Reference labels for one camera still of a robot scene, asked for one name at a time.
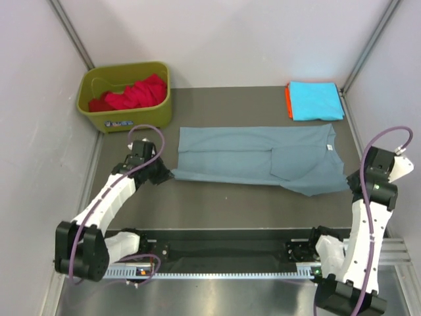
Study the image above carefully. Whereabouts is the grey-blue t-shirt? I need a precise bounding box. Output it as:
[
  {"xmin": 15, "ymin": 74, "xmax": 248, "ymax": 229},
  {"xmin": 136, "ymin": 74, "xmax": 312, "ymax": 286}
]
[{"xmin": 173, "ymin": 124, "xmax": 348, "ymax": 196}]

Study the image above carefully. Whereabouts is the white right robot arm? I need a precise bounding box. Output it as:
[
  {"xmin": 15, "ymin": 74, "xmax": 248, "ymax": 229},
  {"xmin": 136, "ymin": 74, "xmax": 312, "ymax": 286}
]
[{"xmin": 307, "ymin": 146, "xmax": 414, "ymax": 315}]

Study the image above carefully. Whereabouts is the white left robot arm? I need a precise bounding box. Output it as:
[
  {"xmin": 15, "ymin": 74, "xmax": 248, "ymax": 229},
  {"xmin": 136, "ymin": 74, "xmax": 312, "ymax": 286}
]
[{"xmin": 54, "ymin": 139, "xmax": 173, "ymax": 282}]

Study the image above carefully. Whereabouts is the olive green plastic bin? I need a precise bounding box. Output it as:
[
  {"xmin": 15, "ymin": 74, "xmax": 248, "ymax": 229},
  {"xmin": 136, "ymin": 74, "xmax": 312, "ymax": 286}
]
[{"xmin": 77, "ymin": 61, "xmax": 172, "ymax": 134}]

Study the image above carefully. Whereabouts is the red t-shirt in bin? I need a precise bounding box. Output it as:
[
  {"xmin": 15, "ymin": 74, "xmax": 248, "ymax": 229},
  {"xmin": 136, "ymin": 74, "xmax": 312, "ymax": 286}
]
[{"xmin": 88, "ymin": 74, "xmax": 168, "ymax": 113}]

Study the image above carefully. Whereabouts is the folded cyan t-shirt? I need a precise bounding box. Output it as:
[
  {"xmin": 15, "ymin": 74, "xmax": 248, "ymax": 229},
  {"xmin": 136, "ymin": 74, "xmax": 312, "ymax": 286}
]
[{"xmin": 289, "ymin": 81, "xmax": 345, "ymax": 121}]

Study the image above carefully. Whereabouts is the folded orange t-shirt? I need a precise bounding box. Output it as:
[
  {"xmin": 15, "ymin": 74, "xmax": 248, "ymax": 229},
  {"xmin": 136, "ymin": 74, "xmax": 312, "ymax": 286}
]
[{"xmin": 284, "ymin": 84, "xmax": 293, "ymax": 119}]

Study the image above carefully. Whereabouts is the aluminium front frame rail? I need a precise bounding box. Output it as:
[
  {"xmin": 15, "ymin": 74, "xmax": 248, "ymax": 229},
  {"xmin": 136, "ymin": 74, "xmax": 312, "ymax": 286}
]
[{"xmin": 379, "ymin": 238, "xmax": 411, "ymax": 265}]

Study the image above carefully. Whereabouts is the slotted grey cable duct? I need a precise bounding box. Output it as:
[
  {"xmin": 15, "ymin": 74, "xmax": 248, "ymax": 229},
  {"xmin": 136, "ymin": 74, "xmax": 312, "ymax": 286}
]
[{"xmin": 103, "ymin": 263, "xmax": 322, "ymax": 280}]

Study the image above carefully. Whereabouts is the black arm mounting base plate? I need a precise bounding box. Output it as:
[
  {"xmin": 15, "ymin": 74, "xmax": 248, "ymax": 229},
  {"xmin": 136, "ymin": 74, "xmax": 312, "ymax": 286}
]
[{"xmin": 140, "ymin": 228, "xmax": 319, "ymax": 262}]

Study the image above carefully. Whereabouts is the aluminium right corner post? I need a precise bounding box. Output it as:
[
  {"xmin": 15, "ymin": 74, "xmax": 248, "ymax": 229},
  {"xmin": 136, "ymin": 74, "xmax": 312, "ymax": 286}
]
[{"xmin": 340, "ymin": 0, "xmax": 403, "ymax": 95}]

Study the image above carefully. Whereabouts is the aluminium corner post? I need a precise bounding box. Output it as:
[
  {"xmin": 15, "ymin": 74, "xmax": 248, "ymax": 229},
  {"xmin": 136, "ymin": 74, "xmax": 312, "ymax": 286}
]
[
  {"xmin": 47, "ymin": 0, "xmax": 95, "ymax": 70},
  {"xmin": 340, "ymin": 0, "xmax": 403, "ymax": 95}
]

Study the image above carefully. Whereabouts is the aluminium left corner post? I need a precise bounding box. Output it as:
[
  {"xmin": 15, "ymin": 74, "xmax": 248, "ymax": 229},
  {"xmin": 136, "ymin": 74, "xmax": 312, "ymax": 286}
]
[{"xmin": 47, "ymin": 0, "xmax": 95, "ymax": 70}]

